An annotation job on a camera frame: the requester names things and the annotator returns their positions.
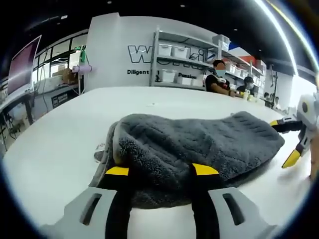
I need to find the black cabinet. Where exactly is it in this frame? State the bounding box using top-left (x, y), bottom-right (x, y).
top-left (50, 84), bottom-right (83, 111)

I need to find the grey fluffy towel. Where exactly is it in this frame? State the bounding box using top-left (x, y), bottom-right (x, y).
top-left (89, 111), bottom-right (286, 209)

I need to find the grey metal shelf rack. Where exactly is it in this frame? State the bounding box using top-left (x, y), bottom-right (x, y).
top-left (149, 26), bottom-right (268, 92)

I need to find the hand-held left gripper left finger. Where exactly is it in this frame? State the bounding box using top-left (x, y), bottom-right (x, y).
top-left (40, 166), bottom-right (131, 239)

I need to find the long ceiling light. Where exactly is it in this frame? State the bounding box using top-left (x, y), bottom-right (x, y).
top-left (253, 0), bottom-right (300, 76)

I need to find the purple roll on stand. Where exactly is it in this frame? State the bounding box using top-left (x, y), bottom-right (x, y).
top-left (72, 65), bottom-right (93, 74)

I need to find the person's right hand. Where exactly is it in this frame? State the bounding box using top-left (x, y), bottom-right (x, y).
top-left (309, 146), bottom-right (319, 180)

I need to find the group of white storage bins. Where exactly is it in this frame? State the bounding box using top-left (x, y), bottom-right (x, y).
top-left (158, 43), bottom-right (265, 87)

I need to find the green hanging item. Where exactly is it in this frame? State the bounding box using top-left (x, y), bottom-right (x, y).
top-left (79, 45), bottom-right (88, 66)

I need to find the grey laptop desk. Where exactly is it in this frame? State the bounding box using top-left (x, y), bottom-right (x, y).
top-left (0, 86), bottom-right (36, 125)

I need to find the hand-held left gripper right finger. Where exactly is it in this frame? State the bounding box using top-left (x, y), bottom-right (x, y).
top-left (190, 163), bottom-right (273, 239)

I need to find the white table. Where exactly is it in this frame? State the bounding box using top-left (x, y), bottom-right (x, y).
top-left (2, 86), bottom-right (318, 239)

